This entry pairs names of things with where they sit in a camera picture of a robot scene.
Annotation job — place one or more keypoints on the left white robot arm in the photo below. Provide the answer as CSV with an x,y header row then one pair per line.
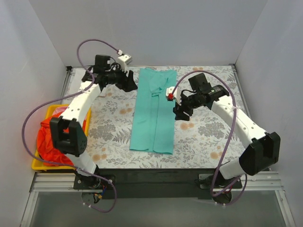
x,y
67,133

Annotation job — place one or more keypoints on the pink t shirt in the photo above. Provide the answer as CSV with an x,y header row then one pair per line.
x,y
59,110

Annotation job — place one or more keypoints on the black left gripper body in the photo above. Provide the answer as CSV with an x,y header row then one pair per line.
x,y
123,79

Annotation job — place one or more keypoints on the teal t shirt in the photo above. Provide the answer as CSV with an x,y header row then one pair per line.
x,y
154,120

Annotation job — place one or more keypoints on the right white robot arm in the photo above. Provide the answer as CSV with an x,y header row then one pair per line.
x,y
261,147

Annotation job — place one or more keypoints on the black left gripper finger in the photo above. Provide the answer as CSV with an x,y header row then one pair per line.
x,y
130,77
129,86

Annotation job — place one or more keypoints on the orange t shirt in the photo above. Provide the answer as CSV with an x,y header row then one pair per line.
x,y
45,146

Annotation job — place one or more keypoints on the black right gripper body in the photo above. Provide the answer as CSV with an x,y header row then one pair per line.
x,y
185,104

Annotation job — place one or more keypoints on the white folded t shirt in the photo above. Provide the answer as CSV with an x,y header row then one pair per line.
x,y
76,79

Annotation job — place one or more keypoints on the floral patterned table mat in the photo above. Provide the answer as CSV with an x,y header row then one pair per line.
x,y
198,143

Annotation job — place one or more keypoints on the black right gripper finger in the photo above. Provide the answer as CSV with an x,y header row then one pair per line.
x,y
179,109
184,116

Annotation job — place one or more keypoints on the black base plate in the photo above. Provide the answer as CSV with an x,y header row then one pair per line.
x,y
159,183

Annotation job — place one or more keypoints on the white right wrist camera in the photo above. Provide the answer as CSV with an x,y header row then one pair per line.
x,y
173,94

